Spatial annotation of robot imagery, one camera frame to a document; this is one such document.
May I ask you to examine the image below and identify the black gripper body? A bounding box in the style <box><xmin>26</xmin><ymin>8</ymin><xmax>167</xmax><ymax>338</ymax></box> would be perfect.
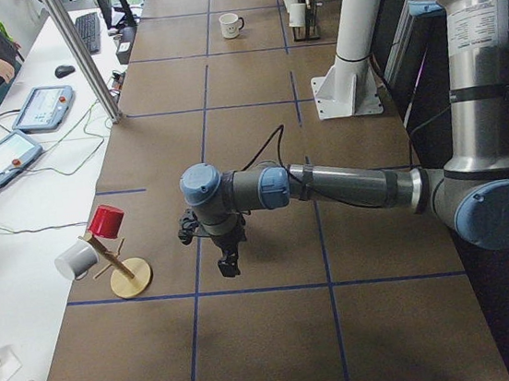
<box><xmin>210</xmin><ymin>214</ymin><xmax>246</xmax><ymax>254</ymax></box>

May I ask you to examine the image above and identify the white smiley face mug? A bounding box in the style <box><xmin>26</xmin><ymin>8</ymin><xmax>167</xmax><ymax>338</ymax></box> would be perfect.
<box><xmin>219</xmin><ymin>12</ymin><xmax>245</xmax><ymax>40</ymax></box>

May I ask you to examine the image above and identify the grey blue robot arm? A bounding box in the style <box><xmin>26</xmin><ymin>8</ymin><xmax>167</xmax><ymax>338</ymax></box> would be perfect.
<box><xmin>178</xmin><ymin>0</ymin><xmax>509</xmax><ymax>278</ymax></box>

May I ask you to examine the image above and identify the red cup on tree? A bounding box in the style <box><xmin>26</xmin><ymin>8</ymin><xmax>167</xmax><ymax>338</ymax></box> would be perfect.
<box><xmin>89</xmin><ymin>205</ymin><xmax>124</xmax><ymax>239</ymax></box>

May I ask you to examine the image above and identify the white cup on tree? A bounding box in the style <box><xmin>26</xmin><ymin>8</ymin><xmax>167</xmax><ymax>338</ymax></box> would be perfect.
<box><xmin>54</xmin><ymin>239</ymin><xmax>100</xmax><ymax>280</ymax></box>

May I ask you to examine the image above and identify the wooden mug tree stand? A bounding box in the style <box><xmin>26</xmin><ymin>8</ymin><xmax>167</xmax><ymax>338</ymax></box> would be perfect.
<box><xmin>81</xmin><ymin>232</ymin><xmax>152</xmax><ymax>299</ymax></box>

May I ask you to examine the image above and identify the far teach pendant tablet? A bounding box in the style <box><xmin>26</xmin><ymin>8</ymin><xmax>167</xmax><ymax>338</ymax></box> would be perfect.
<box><xmin>12</xmin><ymin>85</ymin><xmax>74</xmax><ymax>134</ymax></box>

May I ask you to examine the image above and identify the teach pendant tablet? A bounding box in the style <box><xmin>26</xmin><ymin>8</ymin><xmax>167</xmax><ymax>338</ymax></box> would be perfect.
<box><xmin>0</xmin><ymin>131</ymin><xmax>42</xmax><ymax>186</ymax></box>
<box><xmin>12</xmin><ymin>85</ymin><xmax>74</xmax><ymax>134</ymax></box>

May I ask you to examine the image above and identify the near teach pendant tablet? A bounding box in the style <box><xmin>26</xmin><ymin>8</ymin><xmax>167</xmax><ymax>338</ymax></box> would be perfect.
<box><xmin>0</xmin><ymin>131</ymin><xmax>42</xmax><ymax>186</ymax></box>

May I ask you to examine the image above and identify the black computer mouse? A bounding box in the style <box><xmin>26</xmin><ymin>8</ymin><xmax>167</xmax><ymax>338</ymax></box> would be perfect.
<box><xmin>54</xmin><ymin>65</ymin><xmax>76</xmax><ymax>79</ymax></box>

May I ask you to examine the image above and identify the white HOME mug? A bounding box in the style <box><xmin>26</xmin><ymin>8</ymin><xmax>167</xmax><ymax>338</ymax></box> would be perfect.
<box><xmin>288</xmin><ymin>2</ymin><xmax>307</xmax><ymax>29</ymax></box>

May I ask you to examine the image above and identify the black keyboard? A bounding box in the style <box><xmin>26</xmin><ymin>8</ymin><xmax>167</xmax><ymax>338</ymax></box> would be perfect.
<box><xmin>74</xmin><ymin>12</ymin><xmax>101</xmax><ymax>54</ymax></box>

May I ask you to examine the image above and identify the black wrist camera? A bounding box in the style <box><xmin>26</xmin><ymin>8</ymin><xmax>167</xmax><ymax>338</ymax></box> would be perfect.
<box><xmin>177</xmin><ymin>208</ymin><xmax>199</xmax><ymax>245</ymax></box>

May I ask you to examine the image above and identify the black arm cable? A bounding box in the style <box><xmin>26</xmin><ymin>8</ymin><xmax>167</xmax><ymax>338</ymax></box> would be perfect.
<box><xmin>232</xmin><ymin>124</ymin><xmax>290</xmax><ymax>175</ymax></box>

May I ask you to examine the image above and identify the white pole mount base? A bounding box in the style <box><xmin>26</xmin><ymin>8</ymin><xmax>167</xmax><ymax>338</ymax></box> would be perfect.
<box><xmin>311</xmin><ymin>0</ymin><xmax>384</xmax><ymax>121</ymax></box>

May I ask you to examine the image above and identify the aluminium frame post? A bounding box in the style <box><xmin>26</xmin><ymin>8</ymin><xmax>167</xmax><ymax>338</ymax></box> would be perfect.
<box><xmin>41</xmin><ymin>0</ymin><xmax>122</xmax><ymax>124</ymax></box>

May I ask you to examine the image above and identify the black wire mug rack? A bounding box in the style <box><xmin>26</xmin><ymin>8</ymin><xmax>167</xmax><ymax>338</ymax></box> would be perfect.
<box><xmin>291</xmin><ymin>0</ymin><xmax>322</xmax><ymax>42</ymax></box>

